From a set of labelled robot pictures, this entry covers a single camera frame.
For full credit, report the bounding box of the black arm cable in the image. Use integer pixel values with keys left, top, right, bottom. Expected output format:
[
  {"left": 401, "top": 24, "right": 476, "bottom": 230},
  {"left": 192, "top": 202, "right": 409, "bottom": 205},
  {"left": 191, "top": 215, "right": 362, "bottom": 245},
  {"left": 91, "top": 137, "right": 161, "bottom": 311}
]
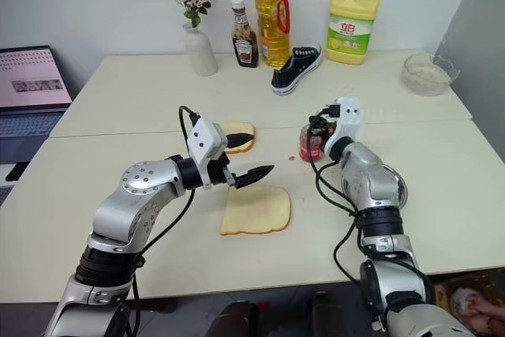
[
  {"left": 128, "top": 104, "right": 199, "bottom": 337},
  {"left": 307, "top": 103, "right": 435, "bottom": 334}
]

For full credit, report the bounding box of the yellow dish detergent jug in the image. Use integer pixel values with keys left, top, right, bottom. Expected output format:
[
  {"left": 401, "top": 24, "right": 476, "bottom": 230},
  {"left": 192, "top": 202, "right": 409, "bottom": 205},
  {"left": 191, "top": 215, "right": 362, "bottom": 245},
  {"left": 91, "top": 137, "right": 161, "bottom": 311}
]
[{"left": 325, "top": 0, "right": 383, "bottom": 66}]

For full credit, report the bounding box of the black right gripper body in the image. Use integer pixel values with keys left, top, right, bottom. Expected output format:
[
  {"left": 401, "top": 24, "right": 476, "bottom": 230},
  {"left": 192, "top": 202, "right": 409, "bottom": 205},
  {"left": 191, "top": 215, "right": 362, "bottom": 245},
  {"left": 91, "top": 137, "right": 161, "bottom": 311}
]
[{"left": 309, "top": 114, "right": 337, "bottom": 139}]

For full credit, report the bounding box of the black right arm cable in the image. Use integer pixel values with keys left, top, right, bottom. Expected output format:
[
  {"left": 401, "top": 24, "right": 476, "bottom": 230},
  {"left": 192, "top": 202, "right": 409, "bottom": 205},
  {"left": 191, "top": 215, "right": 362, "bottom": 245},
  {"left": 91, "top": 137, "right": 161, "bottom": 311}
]
[{"left": 307, "top": 103, "right": 435, "bottom": 334}]

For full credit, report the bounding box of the yellow cooking oil bottle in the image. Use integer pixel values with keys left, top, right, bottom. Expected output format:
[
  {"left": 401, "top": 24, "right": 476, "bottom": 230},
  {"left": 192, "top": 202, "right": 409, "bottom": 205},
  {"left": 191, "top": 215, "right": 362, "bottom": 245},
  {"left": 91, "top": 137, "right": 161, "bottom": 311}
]
[{"left": 254, "top": 0, "right": 294, "bottom": 69}]

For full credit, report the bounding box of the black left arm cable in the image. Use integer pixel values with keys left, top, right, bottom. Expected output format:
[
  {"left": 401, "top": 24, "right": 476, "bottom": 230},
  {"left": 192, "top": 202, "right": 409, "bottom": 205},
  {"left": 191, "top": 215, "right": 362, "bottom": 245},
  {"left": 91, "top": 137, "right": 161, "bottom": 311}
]
[{"left": 128, "top": 104, "right": 199, "bottom": 337}]

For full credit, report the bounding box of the dark rounded shape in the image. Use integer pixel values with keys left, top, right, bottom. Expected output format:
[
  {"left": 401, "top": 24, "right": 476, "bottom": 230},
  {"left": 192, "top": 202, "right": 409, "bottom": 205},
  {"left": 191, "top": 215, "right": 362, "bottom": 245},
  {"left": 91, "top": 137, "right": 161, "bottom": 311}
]
[{"left": 204, "top": 299, "right": 260, "bottom": 337}]

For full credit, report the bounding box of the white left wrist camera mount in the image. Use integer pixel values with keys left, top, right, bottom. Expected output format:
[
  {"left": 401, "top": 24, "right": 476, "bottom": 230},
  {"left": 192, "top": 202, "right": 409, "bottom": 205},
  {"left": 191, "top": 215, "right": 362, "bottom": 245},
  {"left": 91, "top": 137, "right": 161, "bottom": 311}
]
[{"left": 186, "top": 115, "right": 229, "bottom": 190}]

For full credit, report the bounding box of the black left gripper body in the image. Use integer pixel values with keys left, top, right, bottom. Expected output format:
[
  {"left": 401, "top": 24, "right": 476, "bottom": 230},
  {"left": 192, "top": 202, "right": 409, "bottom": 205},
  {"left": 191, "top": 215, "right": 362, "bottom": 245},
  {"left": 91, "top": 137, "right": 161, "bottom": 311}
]
[{"left": 206, "top": 123, "right": 238, "bottom": 189}]

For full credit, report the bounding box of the flat black phone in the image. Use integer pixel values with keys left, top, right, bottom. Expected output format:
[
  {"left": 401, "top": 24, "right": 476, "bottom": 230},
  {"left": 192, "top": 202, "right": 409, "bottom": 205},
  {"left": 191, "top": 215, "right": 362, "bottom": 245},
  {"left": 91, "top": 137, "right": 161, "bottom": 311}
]
[{"left": 5, "top": 162, "right": 32, "bottom": 182}]

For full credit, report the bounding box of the cardboard box with colourful items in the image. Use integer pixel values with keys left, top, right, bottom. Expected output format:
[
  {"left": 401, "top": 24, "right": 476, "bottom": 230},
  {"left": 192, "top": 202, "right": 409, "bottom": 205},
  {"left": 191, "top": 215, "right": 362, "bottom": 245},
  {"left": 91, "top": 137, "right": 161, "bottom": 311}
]
[{"left": 432, "top": 271, "right": 505, "bottom": 337}]

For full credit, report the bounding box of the open grey laptop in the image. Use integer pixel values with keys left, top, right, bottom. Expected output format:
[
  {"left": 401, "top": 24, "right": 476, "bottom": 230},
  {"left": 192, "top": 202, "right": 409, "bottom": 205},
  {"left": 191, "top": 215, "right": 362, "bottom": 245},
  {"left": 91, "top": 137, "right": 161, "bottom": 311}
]
[{"left": 0, "top": 45, "right": 74, "bottom": 165}]

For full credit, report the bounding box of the clear glass bowl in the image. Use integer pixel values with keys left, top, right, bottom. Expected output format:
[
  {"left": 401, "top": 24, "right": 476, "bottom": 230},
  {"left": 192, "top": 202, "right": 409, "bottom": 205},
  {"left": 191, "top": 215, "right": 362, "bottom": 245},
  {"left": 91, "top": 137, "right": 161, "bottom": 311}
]
[{"left": 402, "top": 52, "right": 461, "bottom": 97}]

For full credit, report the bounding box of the small thick bread slice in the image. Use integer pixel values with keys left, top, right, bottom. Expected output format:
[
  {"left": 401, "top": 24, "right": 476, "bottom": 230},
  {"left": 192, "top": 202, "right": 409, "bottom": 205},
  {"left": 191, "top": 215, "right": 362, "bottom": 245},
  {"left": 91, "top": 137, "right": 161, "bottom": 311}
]
[{"left": 219, "top": 121, "right": 256, "bottom": 155}]

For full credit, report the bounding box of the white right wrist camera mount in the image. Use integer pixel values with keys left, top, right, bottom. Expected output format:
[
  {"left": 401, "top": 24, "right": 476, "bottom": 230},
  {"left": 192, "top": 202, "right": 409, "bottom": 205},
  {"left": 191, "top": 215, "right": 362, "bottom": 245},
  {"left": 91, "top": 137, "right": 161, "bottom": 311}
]
[{"left": 324, "top": 95, "right": 364, "bottom": 152}]

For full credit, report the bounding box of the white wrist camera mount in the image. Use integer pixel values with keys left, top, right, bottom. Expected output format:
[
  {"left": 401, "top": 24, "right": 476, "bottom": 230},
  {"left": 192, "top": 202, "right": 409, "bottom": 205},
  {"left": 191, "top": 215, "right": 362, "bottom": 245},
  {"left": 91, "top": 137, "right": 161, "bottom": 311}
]
[
  {"left": 324, "top": 95, "right": 364, "bottom": 152},
  {"left": 186, "top": 115, "right": 229, "bottom": 190}
]

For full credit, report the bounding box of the black and white sneaker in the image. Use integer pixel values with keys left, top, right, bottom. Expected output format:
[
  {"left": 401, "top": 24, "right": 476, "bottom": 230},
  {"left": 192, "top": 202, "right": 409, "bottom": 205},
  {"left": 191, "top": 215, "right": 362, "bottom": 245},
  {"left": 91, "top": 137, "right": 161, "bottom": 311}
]
[{"left": 270, "top": 45, "right": 324, "bottom": 96}]

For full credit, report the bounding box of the white ceramic vase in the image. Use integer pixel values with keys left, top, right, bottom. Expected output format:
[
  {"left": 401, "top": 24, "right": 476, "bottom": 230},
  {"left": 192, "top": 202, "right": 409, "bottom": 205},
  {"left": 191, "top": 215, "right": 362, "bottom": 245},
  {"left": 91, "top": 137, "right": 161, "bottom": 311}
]
[{"left": 182, "top": 22, "right": 219, "bottom": 77}]

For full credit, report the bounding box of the glass jar of red jam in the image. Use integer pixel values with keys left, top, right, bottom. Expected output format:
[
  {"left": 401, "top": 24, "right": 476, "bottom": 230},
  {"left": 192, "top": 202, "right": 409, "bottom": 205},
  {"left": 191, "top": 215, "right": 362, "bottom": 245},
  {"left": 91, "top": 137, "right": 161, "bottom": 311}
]
[{"left": 298, "top": 123, "right": 336, "bottom": 163}]

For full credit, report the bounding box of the brown ketchup bottle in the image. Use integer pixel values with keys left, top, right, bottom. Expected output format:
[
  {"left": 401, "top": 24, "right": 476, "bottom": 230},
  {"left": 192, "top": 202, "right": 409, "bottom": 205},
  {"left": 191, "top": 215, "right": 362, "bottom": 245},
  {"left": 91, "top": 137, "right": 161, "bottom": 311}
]
[{"left": 231, "top": 0, "right": 260, "bottom": 69}]

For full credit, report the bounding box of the grey partition panel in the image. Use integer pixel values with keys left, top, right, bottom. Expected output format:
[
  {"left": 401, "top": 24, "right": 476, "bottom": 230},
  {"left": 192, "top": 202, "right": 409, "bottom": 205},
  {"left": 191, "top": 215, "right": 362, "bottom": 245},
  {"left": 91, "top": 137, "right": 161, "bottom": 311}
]
[{"left": 432, "top": 0, "right": 505, "bottom": 121}]

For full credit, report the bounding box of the large plain bread slice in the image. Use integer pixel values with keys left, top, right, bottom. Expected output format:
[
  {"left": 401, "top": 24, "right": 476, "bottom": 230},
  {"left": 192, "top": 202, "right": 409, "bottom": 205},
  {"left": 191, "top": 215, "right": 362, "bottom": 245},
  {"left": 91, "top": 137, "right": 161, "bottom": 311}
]
[{"left": 219, "top": 185, "right": 293, "bottom": 237}]

